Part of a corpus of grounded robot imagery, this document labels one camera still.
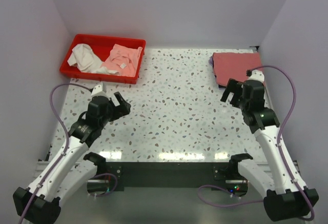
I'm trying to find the lavender folded t-shirt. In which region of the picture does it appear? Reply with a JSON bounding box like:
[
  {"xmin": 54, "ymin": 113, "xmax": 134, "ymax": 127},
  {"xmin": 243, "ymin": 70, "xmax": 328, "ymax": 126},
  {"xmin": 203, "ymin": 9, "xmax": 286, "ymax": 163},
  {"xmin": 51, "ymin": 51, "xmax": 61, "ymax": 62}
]
[{"xmin": 209, "ymin": 56, "xmax": 216, "ymax": 78}]

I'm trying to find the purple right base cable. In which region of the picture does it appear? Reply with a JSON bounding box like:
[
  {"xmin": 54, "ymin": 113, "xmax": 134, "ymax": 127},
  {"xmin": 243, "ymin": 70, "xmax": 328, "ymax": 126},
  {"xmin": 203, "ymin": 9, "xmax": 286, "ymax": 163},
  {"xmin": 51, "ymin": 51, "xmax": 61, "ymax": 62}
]
[{"xmin": 197, "ymin": 184, "xmax": 267, "ymax": 207}]

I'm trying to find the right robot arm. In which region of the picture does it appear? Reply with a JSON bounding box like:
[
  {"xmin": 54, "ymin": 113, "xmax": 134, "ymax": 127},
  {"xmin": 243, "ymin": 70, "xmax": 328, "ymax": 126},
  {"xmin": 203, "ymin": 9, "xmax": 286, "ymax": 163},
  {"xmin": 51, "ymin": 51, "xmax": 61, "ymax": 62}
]
[{"xmin": 221, "ymin": 79, "xmax": 319, "ymax": 221}]

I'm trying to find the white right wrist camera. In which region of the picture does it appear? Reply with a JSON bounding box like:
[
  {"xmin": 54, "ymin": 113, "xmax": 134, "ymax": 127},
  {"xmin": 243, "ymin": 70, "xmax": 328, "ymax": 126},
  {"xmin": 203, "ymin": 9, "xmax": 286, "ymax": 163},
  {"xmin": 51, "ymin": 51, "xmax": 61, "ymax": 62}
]
[{"xmin": 247, "ymin": 70, "xmax": 264, "ymax": 83}]

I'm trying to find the aluminium frame rail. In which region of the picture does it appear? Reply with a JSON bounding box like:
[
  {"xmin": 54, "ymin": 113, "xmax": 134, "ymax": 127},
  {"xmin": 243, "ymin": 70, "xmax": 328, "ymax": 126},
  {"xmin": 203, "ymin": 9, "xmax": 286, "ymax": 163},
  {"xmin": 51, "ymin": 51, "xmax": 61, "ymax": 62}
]
[{"xmin": 249, "ymin": 45, "xmax": 304, "ymax": 184}]

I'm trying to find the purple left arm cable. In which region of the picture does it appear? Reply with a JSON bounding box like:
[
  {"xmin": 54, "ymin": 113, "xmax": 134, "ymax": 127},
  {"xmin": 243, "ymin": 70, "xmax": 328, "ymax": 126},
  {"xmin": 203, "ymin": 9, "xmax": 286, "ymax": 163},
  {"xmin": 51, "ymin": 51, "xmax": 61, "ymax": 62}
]
[{"xmin": 17, "ymin": 84, "xmax": 94, "ymax": 224}]

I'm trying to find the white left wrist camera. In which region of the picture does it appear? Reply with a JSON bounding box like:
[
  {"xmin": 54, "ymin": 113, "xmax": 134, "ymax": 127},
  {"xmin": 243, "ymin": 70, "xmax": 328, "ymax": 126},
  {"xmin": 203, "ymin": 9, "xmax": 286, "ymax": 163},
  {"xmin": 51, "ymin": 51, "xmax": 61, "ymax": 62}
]
[{"xmin": 91, "ymin": 82, "xmax": 107, "ymax": 97}]

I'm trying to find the white t-shirt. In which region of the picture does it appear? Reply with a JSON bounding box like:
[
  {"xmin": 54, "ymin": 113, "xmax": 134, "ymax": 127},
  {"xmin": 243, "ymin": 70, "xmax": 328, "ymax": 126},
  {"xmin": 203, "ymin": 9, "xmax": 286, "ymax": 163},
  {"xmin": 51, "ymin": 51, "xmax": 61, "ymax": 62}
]
[{"xmin": 67, "ymin": 44, "xmax": 102, "ymax": 73}]

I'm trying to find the red plastic bin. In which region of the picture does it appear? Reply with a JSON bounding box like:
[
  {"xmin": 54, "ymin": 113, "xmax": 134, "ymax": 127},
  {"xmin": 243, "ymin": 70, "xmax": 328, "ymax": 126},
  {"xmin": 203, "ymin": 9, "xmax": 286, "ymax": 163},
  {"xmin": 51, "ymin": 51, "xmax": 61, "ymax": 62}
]
[{"xmin": 59, "ymin": 34, "xmax": 146, "ymax": 84}]

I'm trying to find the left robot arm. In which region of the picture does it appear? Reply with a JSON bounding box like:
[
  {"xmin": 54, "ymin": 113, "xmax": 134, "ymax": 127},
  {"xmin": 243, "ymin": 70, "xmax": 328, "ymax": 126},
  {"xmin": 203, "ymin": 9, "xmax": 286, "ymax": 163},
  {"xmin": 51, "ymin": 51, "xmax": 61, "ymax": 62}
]
[{"xmin": 13, "ymin": 92, "xmax": 131, "ymax": 223}]

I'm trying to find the light pink t-shirt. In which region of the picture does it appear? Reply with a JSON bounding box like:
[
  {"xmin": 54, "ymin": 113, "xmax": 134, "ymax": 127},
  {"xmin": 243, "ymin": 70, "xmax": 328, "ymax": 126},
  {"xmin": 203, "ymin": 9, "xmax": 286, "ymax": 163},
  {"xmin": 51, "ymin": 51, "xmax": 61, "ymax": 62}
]
[{"xmin": 101, "ymin": 44, "xmax": 143, "ymax": 77}]

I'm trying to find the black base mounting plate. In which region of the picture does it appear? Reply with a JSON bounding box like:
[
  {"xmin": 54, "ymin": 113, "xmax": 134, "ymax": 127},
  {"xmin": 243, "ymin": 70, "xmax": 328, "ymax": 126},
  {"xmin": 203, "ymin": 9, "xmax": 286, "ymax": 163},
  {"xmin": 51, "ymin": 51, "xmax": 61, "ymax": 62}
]
[{"xmin": 87, "ymin": 162, "xmax": 248, "ymax": 196}]

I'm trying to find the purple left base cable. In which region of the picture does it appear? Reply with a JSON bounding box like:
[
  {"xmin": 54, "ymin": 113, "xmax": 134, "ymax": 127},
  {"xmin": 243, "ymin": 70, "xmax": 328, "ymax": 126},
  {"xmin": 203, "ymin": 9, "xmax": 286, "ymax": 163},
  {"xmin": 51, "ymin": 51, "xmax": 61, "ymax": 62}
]
[{"xmin": 87, "ymin": 173, "xmax": 119, "ymax": 197}]

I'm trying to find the dusty red t-shirt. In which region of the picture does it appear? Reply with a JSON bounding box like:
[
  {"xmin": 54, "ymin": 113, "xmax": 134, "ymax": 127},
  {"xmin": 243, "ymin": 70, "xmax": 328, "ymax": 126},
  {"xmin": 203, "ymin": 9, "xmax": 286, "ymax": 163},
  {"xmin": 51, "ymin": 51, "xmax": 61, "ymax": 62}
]
[{"xmin": 212, "ymin": 52, "xmax": 262, "ymax": 87}]

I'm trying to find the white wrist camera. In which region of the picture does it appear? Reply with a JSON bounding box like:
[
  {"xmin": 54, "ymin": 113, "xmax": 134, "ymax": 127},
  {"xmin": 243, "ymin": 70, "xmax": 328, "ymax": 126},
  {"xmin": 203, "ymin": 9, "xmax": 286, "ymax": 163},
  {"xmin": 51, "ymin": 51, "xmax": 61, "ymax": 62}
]
[
  {"xmin": 91, "ymin": 82, "xmax": 107, "ymax": 97},
  {"xmin": 247, "ymin": 70, "xmax": 264, "ymax": 83}
]

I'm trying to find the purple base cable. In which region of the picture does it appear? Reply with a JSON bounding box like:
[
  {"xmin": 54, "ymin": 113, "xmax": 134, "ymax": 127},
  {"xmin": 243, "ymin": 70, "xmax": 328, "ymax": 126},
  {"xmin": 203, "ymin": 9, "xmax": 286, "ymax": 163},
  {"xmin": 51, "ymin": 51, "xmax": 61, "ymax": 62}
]
[
  {"xmin": 197, "ymin": 184, "xmax": 267, "ymax": 207},
  {"xmin": 87, "ymin": 173, "xmax": 119, "ymax": 197}
]

